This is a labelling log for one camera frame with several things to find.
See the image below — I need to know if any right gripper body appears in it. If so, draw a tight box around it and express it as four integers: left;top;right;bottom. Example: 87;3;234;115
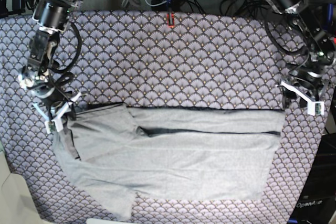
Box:
31;86;72;116

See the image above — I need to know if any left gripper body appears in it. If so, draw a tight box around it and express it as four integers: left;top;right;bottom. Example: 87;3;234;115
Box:
286;63;327;101

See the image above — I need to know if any light grey T-shirt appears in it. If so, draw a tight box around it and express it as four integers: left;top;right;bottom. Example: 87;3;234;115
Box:
53;104;285;221

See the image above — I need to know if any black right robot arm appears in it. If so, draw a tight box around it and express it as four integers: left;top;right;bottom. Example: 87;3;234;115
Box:
18;0;83;121

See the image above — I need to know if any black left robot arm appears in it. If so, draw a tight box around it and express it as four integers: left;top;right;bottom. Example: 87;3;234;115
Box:
264;0;335;109

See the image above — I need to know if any patterned fan-print tablecloth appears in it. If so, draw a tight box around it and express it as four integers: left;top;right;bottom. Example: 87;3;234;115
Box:
1;11;327;223

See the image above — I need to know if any white plastic bin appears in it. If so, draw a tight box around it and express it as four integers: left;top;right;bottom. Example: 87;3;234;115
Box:
1;152;43;223

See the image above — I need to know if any black OpenArm box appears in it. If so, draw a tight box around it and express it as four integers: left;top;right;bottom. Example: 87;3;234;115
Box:
287;133;335;223

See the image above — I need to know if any red table clamp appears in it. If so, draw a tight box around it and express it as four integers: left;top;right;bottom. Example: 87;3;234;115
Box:
166;12;175;28

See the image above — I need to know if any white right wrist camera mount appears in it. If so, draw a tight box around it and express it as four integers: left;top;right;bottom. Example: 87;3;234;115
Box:
33;92;86;134

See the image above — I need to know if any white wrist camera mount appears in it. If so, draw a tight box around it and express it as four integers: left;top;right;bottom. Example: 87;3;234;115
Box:
33;92;86;134
280;80;325;116

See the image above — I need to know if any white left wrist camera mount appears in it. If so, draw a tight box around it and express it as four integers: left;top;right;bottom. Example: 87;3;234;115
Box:
280;80;325;116

